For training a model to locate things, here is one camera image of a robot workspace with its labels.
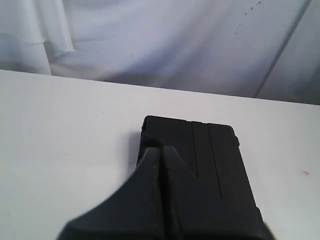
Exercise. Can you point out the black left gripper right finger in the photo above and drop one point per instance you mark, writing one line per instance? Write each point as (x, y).
(190, 212)

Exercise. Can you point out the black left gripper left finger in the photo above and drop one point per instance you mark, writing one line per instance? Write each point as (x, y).
(133, 212)

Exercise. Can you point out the black plastic tool case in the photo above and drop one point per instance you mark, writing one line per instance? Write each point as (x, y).
(211, 151)

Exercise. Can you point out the white backdrop curtain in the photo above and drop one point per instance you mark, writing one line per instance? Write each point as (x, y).
(268, 49)

